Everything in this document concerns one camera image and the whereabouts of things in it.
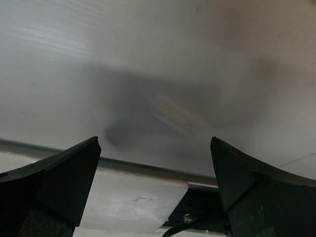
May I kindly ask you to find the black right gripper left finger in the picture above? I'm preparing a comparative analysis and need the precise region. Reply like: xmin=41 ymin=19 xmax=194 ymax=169
xmin=0 ymin=137 xmax=101 ymax=237

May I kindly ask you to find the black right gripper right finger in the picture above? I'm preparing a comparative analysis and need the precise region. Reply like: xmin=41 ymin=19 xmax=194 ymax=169
xmin=210 ymin=137 xmax=316 ymax=237

